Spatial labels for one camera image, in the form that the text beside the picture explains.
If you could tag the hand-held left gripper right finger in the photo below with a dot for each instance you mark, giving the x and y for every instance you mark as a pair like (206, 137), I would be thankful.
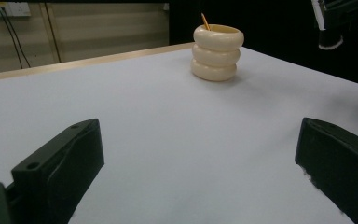
(338, 168)

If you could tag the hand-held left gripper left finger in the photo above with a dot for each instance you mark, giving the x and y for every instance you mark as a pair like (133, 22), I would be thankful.
(57, 174)

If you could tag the cream ribbed pen holder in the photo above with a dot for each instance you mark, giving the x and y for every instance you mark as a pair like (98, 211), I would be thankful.
(216, 59)

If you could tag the grey pen with gold end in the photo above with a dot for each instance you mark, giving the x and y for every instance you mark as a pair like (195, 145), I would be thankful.
(205, 21)

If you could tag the beige long desk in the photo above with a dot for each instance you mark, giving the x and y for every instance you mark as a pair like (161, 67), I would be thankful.
(105, 28)

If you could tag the white wall socket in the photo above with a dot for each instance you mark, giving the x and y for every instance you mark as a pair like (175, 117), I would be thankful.
(18, 8)

